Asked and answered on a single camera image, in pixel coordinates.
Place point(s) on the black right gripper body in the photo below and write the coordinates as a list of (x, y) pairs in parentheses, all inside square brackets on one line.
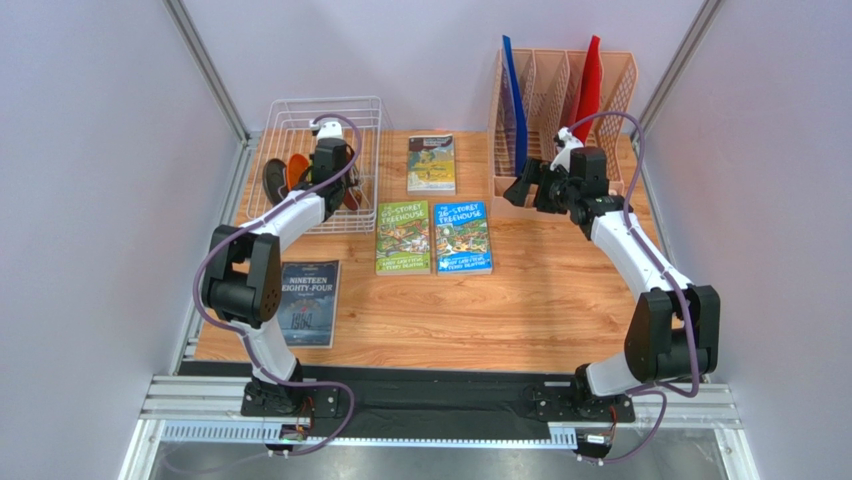
[(542, 186)]

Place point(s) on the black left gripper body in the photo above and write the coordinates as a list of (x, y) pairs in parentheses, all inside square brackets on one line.
[(340, 183)]

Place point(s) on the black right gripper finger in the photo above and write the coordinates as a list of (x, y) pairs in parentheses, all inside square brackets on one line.
[(518, 192), (533, 172)]

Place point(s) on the red floral plate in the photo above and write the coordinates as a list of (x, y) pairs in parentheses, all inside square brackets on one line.
[(353, 196)]

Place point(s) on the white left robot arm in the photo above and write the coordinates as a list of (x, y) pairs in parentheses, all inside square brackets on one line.
[(238, 286)]

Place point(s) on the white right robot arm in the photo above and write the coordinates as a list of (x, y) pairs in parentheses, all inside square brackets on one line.
[(674, 330)]

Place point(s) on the orange plate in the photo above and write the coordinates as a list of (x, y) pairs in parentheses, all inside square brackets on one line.
[(297, 170)]

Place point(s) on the blue folder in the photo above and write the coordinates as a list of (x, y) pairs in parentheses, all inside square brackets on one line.
[(514, 117)]

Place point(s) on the dark brown plate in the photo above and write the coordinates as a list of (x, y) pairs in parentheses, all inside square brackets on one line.
[(274, 181)]

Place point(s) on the blue 26-storey treehouse book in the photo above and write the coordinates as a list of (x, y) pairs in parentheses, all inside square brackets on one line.
[(462, 239)]

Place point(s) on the red folder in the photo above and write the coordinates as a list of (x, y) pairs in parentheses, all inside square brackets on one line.
[(589, 94)]

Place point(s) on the pink plastic file organizer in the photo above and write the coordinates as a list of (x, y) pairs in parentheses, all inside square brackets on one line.
[(548, 80)]

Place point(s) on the small yellow cover book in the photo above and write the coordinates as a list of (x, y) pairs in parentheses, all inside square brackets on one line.
[(431, 165)]

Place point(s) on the green 65-storey treehouse book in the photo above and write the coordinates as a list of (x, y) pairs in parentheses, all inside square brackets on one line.
[(403, 243)]

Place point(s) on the nineteen eighty-four book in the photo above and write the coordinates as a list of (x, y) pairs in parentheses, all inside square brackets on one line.
[(308, 308)]

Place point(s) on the black base mat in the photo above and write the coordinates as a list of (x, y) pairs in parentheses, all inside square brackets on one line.
[(431, 404)]

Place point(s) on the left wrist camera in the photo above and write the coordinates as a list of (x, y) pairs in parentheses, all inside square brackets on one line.
[(327, 129)]

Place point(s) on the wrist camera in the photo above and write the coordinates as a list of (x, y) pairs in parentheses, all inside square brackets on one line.
[(565, 142), (327, 129)]

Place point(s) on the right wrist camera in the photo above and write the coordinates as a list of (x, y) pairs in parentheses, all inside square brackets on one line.
[(565, 142)]

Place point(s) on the white wire dish rack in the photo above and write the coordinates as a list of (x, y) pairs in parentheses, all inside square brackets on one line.
[(287, 132)]

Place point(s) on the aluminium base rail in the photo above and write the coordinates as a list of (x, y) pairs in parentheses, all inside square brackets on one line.
[(209, 409)]

